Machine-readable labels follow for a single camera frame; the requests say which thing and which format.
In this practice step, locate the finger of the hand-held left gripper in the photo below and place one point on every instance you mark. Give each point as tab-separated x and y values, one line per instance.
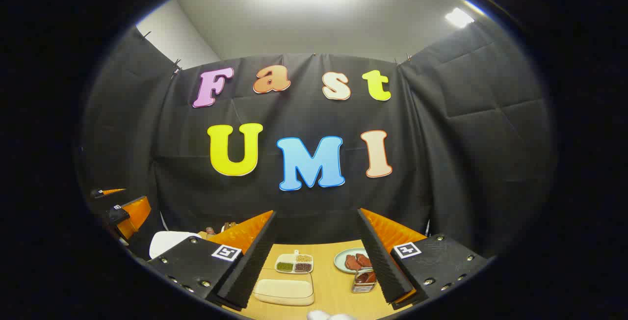
105	193
135	214

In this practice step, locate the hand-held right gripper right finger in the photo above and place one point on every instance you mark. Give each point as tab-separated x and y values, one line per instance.
385	271

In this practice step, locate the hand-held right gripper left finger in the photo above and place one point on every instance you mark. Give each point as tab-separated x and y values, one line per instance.
250	266

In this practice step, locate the metal chopstick holder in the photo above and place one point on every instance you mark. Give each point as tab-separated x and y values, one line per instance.
362	287

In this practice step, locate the white rice cooker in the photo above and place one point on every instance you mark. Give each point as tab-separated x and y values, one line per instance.
169	242

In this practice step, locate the brown meat piece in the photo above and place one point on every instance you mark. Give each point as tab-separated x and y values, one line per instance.
351	263
364	259

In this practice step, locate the green mung beans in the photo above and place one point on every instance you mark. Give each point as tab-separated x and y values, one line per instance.
284	266

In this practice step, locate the white sectioned tray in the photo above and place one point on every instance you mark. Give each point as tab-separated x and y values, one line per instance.
285	257

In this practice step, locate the pale green plate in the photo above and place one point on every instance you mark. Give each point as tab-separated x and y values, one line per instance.
339	261

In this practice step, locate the dark red beans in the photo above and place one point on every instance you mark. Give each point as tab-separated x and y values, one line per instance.
303	267

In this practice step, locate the yellow soybeans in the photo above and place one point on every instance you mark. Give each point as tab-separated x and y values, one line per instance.
304	258

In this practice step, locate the black backdrop cloth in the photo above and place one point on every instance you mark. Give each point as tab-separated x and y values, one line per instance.
441	163

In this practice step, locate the small ceiling light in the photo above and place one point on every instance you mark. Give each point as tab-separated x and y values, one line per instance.
458	17

